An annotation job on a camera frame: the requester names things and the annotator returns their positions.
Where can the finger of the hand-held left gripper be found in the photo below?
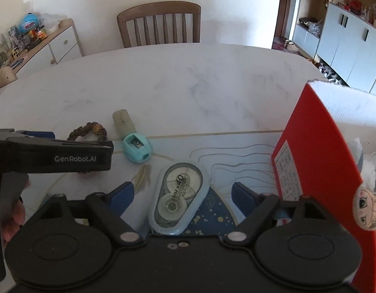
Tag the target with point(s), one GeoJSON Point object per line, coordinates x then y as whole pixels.
{"type": "Point", "coordinates": [38, 135]}
{"type": "Point", "coordinates": [68, 158]}

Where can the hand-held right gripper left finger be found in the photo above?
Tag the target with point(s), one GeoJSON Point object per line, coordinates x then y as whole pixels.
{"type": "Point", "coordinates": [124, 193]}

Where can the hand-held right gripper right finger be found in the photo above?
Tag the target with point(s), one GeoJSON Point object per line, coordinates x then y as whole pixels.
{"type": "Point", "coordinates": [240, 193]}

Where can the light blue correction tape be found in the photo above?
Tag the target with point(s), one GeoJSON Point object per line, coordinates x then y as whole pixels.
{"type": "Point", "coordinates": [178, 195]}

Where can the red cardboard box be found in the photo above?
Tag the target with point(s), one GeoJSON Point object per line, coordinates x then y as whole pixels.
{"type": "Point", "coordinates": [322, 158]}

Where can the white plastic packet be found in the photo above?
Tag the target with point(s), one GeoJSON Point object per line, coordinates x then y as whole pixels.
{"type": "Point", "coordinates": [372, 164]}

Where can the person's left hand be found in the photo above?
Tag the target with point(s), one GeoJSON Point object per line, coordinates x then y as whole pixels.
{"type": "Point", "coordinates": [17, 216]}

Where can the teal pencil sharpener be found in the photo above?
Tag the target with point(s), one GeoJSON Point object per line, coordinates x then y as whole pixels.
{"type": "Point", "coordinates": [137, 149]}

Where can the light wooden chair back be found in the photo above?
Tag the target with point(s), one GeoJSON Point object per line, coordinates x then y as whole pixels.
{"type": "Point", "coordinates": [7, 77]}

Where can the beige eraser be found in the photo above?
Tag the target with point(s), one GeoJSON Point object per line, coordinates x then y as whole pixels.
{"type": "Point", "coordinates": [123, 122]}

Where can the pile of toys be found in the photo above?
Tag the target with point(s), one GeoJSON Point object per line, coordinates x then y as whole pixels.
{"type": "Point", "coordinates": [23, 44]}

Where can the white wooden sideboard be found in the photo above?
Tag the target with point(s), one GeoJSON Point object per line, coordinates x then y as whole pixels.
{"type": "Point", "coordinates": [65, 45]}

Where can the blue ball toy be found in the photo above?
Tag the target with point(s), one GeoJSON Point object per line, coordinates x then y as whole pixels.
{"type": "Point", "coordinates": [29, 23]}

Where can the white plastic bag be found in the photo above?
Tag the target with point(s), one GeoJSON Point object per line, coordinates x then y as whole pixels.
{"type": "Point", "coordinates": [50, 23]}

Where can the pile of shoes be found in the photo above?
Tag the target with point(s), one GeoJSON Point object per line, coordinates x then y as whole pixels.
{"type": "Point", "coordinates": [328, 71]}

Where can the dark wooden chair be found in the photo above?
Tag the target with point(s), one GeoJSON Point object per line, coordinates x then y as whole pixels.
{"type": "Point", "coordinates": [157, 7]}

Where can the grey blue cabinet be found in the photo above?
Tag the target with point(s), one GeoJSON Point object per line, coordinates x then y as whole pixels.
{"type": "Point", "coordinates": [337, 42]}

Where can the brown door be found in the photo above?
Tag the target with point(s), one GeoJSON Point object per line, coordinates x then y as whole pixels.
{"type": "Point", "coordinates": [285, 12]}

